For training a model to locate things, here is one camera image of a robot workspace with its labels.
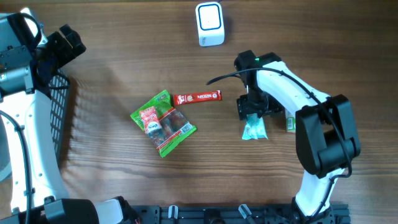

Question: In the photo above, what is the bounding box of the teal snack wrapper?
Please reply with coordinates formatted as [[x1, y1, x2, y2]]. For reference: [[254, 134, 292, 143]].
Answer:
[[242, 114, 268, 140]]

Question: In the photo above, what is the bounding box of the cup noodles container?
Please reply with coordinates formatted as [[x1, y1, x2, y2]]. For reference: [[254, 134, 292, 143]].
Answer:
[[285, 110, 296, 133]]

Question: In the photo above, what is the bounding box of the red Nescafe stick sachet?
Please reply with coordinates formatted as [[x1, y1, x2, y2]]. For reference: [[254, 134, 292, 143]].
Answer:
[[173, 90, 222, 105]]

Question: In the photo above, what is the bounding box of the green candy bag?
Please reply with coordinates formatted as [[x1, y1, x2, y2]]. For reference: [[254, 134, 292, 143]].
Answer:
[[131, 90, 197, 157]]

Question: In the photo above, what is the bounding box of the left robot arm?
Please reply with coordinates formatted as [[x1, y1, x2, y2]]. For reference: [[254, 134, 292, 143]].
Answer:
[[1, 9, 126, 223]]

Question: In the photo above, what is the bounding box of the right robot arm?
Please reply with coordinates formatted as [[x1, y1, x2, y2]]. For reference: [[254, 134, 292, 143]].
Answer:
[[234, 50, 361, 223]]

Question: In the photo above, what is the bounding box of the white barcode scanner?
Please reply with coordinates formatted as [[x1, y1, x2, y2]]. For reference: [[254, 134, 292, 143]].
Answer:
[[195, 1, 225, 47]]

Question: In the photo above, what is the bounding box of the grey plastic mesh basket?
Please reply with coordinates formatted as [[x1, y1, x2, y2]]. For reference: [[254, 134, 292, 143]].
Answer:
[[0, 70, 72, 183]]

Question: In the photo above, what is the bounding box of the left camera cable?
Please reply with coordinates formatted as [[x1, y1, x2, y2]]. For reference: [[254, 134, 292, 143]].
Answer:
[[0, 110, 34, 224]]

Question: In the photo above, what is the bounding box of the camera cable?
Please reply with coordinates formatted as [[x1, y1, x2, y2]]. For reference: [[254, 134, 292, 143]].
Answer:
[[205, 67, 354, 218], [0, 110, 34, 224]]

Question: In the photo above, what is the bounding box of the right camera cable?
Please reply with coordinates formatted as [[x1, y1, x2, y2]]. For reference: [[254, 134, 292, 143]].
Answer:
[[205, 67, 354, 218]]

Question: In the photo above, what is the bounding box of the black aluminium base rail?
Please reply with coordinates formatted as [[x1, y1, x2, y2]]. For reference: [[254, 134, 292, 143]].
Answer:
[[124, 203, 351, 224]]

